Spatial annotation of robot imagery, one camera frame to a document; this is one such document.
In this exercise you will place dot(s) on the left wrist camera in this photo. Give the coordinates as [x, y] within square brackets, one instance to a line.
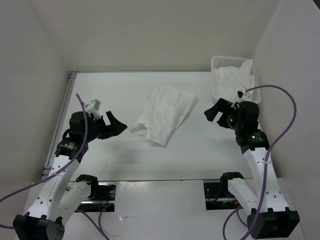
[92, 108]

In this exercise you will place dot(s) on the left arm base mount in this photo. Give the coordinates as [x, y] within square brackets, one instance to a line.
[104, 199]

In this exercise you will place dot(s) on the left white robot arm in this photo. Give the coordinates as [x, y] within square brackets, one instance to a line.
[48, 215]

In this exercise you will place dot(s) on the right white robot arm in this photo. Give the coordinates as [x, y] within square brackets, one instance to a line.
[268, 215]

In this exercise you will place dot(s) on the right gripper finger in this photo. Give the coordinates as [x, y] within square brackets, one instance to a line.
[223, 104]
[211, 113]

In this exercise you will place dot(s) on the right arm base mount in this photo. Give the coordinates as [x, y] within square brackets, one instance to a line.
[215, 199]

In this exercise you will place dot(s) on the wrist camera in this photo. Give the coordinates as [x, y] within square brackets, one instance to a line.
[242, 96]
[92, 108]

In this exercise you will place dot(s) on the white skirt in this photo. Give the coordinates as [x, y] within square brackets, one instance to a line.
[164, 110]

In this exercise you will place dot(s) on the white skirts in basket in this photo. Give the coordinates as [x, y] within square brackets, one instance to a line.
[231, 75]

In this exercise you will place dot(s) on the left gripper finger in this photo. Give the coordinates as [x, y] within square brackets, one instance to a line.
[111, 118]
[116, 128]

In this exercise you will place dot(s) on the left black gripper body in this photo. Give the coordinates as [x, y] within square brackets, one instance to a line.
[95, 128]

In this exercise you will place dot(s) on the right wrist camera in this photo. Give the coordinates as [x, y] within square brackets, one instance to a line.
[242, 96]

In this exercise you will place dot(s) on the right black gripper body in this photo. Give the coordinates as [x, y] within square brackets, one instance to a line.
[233, 122]

